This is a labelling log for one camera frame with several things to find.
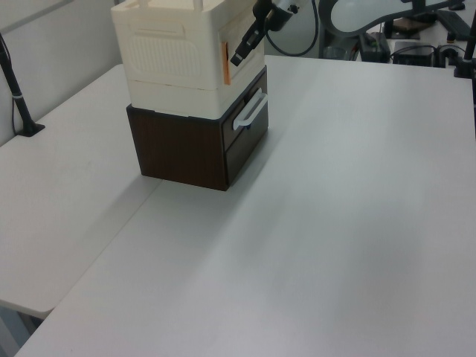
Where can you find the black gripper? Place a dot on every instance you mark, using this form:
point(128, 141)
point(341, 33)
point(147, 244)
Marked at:
point(273, 16)

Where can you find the cream cabinet door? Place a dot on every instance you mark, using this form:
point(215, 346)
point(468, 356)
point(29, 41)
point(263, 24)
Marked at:
point(253, 61)

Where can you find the cream plastic cabinet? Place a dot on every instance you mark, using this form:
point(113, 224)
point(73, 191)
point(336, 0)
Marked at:
point(163, 59)

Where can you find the clear glass cup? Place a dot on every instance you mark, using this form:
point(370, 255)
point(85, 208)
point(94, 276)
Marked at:
point(336, 53)

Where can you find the black and green device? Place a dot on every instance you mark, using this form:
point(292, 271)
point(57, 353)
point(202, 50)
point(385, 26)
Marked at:
point(373, 46)

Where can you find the dark brown drawer unit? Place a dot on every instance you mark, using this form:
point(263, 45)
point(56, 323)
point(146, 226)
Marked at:
point(178, 148)

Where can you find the brown flat object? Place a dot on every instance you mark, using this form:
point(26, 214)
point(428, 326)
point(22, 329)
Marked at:
point(407, 29)

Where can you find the black electronics box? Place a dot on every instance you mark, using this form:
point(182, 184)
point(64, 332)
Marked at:
point(413, 55)

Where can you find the black clamped stand pole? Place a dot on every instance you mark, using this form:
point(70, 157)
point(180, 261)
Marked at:
point(466, 59)

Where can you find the black camera stand pole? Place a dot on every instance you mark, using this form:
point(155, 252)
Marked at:
point(19, 106)

